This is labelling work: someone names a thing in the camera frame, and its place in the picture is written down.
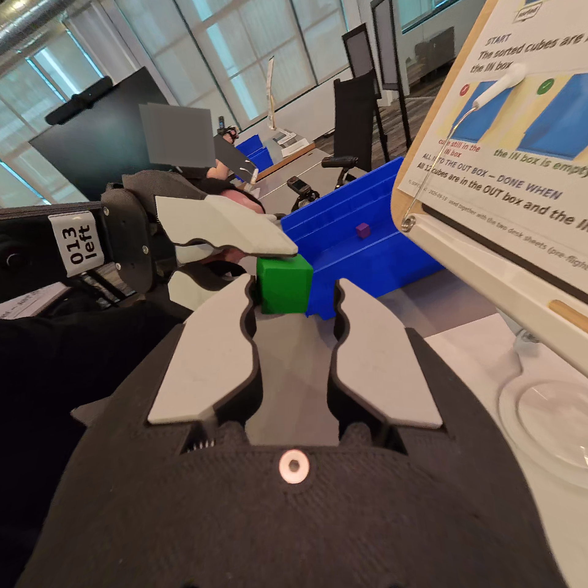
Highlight dark cabinet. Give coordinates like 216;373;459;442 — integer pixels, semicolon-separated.
415;27;456;78

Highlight instruction sheet on clipboard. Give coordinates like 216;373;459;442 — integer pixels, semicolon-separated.
390;0;588;305

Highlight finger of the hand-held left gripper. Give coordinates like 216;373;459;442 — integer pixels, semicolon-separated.
167;270;251;312
155;193;300;266

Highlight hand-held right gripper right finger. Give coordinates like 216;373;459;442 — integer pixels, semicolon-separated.
326;278;444;438

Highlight white printed desk sheet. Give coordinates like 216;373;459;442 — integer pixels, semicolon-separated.
0;281;70;319

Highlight printed instruction sheet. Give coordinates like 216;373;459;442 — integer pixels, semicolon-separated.
397;0;588;272

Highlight wooden stick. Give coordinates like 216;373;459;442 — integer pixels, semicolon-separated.
548;300;588;334

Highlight person's left hand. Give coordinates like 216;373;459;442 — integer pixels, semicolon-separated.
224;189;266;216

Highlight silver ventilation duct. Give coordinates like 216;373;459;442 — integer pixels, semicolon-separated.
0;0;95;52

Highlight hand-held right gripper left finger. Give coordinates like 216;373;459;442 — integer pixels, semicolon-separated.
146;274;264;438

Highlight black framed display stand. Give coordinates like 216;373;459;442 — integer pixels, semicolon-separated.
370;0;413;151
341;23;392;162

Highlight black office chair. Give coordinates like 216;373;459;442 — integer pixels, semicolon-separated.
321;69;385;190

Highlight green cube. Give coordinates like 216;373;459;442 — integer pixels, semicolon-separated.
255;254;314;316

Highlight black webcam bar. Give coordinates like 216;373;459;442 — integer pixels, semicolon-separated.
44;76;114;126

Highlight white document stand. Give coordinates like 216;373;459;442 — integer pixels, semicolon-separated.
404;213;588;364
266;55;298;147

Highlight black monitor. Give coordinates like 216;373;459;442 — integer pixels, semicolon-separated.
29;66;217;204

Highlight black camera on tripod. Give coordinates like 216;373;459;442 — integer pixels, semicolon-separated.
286;176;321;213

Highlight person's black clothing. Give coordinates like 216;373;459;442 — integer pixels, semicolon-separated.
0;287;194;588

